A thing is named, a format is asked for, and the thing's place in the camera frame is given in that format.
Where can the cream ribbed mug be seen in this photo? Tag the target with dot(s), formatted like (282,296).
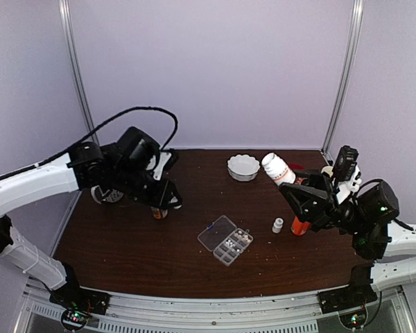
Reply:
(327,170)

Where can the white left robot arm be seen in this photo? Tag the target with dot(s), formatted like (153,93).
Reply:
(133,166)

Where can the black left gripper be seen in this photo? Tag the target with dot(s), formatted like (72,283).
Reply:
(163,198)

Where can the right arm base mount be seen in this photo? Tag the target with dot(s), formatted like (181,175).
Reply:
(345,298)

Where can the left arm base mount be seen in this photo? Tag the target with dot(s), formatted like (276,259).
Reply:
(82,300)

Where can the orange cylindrical bottle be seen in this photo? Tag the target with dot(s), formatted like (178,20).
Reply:
(299,228)

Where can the white scalloped bowl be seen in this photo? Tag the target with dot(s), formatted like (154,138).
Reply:
(243,168)

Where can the right aluminium frame post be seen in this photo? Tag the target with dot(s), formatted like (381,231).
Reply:
(348,63)

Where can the floral mug with yellow interior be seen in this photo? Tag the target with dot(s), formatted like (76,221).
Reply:
(108,196)

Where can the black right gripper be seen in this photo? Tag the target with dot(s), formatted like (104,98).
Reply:
(316,207)

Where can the red floral plate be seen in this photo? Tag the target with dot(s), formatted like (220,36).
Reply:
(295,167)

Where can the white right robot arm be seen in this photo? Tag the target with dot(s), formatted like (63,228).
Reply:
(371,218)

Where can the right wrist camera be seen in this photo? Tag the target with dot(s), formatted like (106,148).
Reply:
(346,174)

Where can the small white pill bottle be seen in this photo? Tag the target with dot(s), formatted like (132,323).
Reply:
(277,225)

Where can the aluminium front rail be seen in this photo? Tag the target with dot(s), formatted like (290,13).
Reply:
(298,312)

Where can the left aluminium frame post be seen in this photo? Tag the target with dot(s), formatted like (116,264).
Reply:
(67,25)

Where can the aluminium frame post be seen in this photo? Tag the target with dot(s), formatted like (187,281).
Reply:
(67,25)
(348,63)

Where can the clear plastic pill organizer box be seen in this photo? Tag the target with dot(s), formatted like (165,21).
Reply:
(225,240)

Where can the white orange vitamin bottle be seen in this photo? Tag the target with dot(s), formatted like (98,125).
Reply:
(159,213)

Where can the small white capped bottle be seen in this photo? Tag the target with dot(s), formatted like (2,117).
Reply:
(277,169)

